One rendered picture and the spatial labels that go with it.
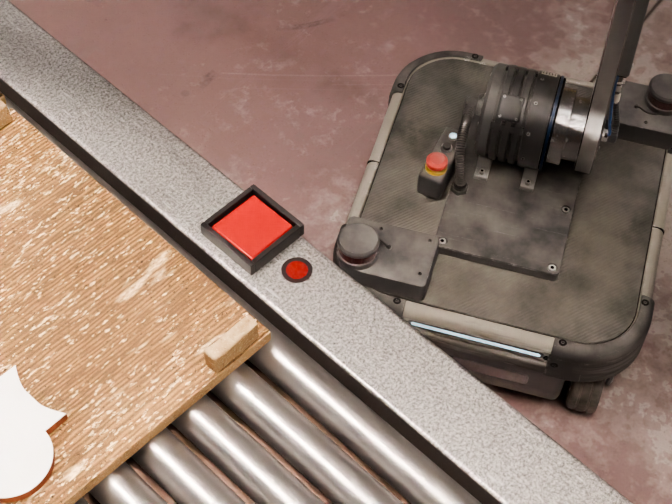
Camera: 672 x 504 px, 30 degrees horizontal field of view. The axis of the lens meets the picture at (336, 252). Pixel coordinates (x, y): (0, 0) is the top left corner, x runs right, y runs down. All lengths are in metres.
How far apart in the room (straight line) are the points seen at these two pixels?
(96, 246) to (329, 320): 0.25
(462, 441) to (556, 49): 1.74
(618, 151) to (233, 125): 0.80
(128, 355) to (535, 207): 1.13
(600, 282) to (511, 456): 0.99
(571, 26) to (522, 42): 0.13
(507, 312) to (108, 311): 0.98
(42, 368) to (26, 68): 0.42
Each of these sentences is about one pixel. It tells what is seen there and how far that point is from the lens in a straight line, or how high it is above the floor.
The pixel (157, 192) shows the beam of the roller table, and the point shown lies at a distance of 1.35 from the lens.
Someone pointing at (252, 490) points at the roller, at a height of 0.91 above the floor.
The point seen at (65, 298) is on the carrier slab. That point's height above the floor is 0.94.
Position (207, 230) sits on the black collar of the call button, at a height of 0.93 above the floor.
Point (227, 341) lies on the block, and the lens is 1.18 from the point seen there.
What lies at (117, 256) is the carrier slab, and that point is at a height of 0.94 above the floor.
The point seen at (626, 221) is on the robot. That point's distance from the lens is 2.23.
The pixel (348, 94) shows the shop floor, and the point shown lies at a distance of 2.68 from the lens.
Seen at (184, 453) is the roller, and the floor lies 0.92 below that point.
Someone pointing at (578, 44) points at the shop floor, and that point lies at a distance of 2.85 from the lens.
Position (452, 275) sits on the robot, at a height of 0.24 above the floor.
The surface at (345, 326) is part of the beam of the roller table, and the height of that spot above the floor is 0.91.
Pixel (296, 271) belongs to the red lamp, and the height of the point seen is 0.92.
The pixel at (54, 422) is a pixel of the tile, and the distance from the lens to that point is 1.17.
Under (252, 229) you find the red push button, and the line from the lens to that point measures 1.29.
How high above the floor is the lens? 1.96
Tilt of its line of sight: 54 degrees down
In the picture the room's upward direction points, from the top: 2 degrees clockwise
